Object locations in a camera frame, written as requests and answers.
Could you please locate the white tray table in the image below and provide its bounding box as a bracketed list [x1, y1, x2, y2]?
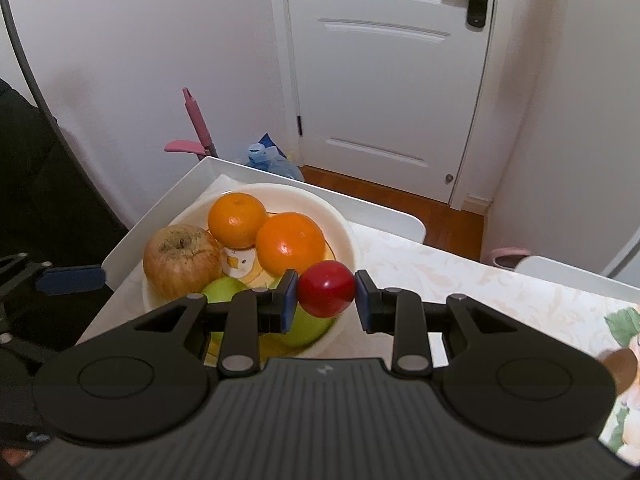
[75, 156, 640, 346]

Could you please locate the small red fruit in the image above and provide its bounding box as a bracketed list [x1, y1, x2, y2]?
[297, 260, 357, 318]

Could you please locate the grey metal tube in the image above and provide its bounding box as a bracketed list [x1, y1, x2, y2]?
[0, 0, 128, 233]

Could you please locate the floral tablecloth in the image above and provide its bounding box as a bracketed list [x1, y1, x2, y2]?
[75, 175, 640, 466]

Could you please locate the green round fruit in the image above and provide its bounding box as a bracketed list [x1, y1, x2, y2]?
[200, 276, 249, 306]
[277, 305, 337, 348]

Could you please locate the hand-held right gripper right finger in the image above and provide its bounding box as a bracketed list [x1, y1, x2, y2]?
[354, 269, 508, 377]

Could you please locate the large orange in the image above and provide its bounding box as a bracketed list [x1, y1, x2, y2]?
[207, 192, 268, 250]
[255, 212, 327, 278]

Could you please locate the cream bowl with yellow cartoon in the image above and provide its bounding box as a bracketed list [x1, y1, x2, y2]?
[141, 183, 357, 359]

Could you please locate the white cabinet door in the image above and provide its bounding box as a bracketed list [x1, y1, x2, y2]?
[600, 222, 640, 281]

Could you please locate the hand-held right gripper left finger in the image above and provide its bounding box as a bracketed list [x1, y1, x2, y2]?
[132, 269, 300, 378]

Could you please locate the blue plastic bag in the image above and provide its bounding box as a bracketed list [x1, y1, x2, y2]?
[235, 132, 304, 182]

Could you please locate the brown kiwi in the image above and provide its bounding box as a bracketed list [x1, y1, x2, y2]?
[597, 349, 632, 397]

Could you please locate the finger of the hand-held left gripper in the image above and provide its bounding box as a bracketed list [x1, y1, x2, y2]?
[0, 253, 107, 311]
[0, 330, 63, 376]

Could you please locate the yellowish red apple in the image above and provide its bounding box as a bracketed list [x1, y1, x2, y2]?
[143, 225, 224, 300]

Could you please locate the white panel door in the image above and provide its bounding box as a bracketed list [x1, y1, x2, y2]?
[267, 0, 501, 211]

